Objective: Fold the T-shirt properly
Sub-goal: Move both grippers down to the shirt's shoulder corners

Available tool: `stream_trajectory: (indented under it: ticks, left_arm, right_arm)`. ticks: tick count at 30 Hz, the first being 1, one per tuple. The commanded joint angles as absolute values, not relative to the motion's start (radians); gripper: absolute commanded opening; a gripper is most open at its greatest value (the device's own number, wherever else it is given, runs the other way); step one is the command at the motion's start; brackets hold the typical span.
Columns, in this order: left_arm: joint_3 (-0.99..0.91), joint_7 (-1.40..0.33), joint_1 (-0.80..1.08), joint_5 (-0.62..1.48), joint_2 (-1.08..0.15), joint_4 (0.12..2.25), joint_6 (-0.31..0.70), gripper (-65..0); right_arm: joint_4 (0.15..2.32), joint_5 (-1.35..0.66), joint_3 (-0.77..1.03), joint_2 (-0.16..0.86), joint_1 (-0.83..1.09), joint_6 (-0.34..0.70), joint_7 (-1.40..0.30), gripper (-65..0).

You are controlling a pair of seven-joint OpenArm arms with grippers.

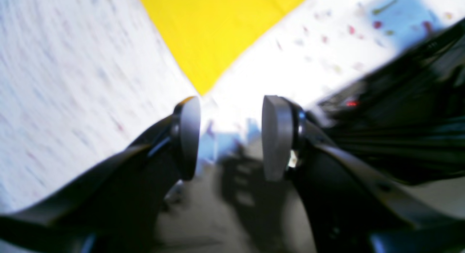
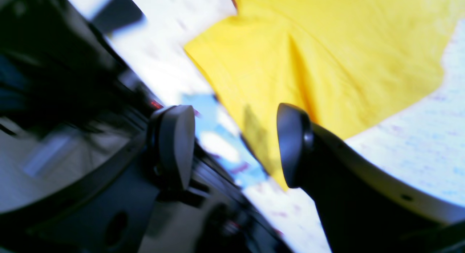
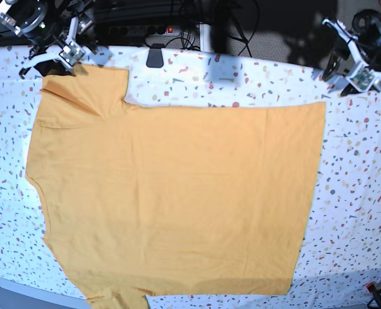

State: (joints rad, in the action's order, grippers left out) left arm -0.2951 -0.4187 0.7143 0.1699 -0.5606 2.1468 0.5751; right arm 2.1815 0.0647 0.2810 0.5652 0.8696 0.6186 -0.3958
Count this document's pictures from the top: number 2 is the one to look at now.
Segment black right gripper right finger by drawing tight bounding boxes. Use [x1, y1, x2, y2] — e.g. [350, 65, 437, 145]
[277, 103, 465, 253]

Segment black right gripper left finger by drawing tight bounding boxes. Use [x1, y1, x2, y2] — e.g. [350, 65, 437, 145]
[146, 105, 195, 192]

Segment yellow T-shirt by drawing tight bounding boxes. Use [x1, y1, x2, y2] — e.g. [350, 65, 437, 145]
[185, 0, 464, 190]

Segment terrazzo patterned table cloth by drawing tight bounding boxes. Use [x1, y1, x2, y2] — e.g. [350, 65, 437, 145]
[108, 0, 464, 253]

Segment black table clamp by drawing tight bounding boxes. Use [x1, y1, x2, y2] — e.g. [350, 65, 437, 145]
[91, 0, 145, 34]

